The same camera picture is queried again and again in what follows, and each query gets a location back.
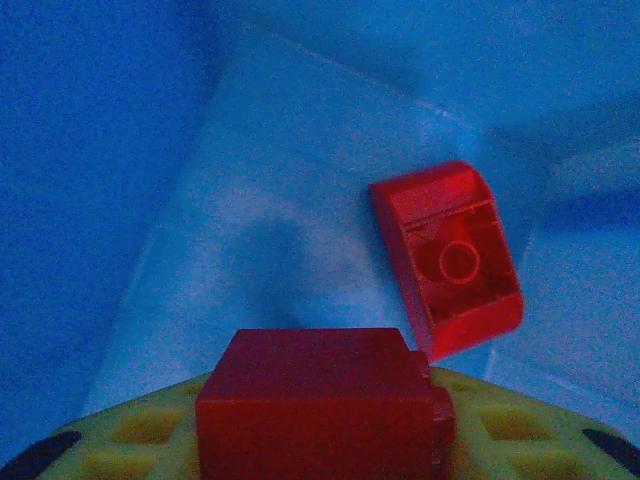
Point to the yellow-green right gripper left finger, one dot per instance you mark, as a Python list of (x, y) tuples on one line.
[(125, 440)]

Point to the yellow-green right gripper right finger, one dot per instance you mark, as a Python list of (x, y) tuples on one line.
[(525, 445)]

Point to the red tall lego brick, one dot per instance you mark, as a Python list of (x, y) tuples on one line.
[(320, 410)]

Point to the red curved lego brick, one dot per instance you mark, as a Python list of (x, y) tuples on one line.
[(410, 280)]

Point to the blue plastic bin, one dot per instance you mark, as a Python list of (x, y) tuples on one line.
[(250, 150)]

